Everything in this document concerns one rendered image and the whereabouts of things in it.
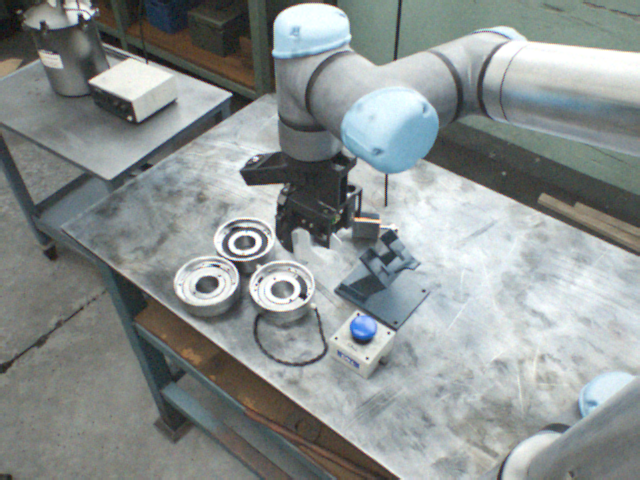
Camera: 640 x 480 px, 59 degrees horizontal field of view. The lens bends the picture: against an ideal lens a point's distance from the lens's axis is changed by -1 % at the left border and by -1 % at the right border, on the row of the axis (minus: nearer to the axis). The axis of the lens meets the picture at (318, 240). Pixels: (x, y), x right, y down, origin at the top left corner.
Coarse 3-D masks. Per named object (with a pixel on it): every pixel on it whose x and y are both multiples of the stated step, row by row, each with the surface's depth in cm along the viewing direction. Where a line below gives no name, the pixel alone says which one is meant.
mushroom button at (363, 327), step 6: (354, 318) 85; (360, 318) 84; (366, 318) 84; (354, 324) 84; (360, 324) 84; (366, 324) 84; (372, 324) 84; (354, 330) 83; (360, 330) 83; (366, 330) 83; (372, 330) 83; (354, 336) 83; (360, 336) 83; (366, 336) 83; (372, 336) 83
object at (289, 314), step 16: (256, 272) 95; (272, 272) 97; (304, 272) 96; (256, 288) 94; (272, 288) 95; (288, 288) 97; (256, 304) 91; (304, 304) 91; (272, 320) 93; (288, 320) 92
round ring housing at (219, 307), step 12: (192, 264) 97; (204, 264) 98; (216, 264) 98; (228, 264) 97; (180, 276) 96; (204, 276) 96; (216, 276) 96; (180, 288) 94; (192, 288) 94; (180, 300) 92; (228, 300) 92; (192, 312) 92; (204, 312) 91; (216, 312) 92
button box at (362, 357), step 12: (360, 312) 89; (348, 324) 87; (336, 336) 86; (348, 336) 86; (384, 336) 86; (336, 348) 86; (348, 348) 84; (360, 348) 84; (372, 348) 84; (384, 348) 85; (348, 360) 85; (360, 360) 83; (372, 360) 83; (384, 360) 86; (360, 372) 85; (372, 372) 86
